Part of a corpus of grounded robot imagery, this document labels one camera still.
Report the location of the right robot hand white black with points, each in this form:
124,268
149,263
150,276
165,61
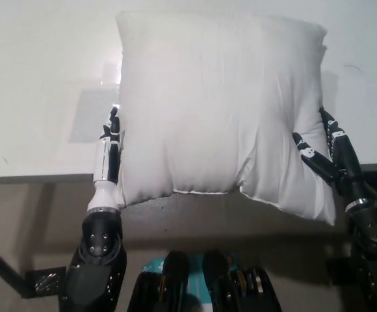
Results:
344,152

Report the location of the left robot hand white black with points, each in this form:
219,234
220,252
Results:
105,162

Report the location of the white square pillow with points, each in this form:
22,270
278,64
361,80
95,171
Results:
208,113

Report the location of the robot body black teal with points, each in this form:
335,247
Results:
204,286

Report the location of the black diagonal table leg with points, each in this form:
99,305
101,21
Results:
0,265

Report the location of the black table foot bracket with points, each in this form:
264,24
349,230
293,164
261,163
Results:
45,281
339,271

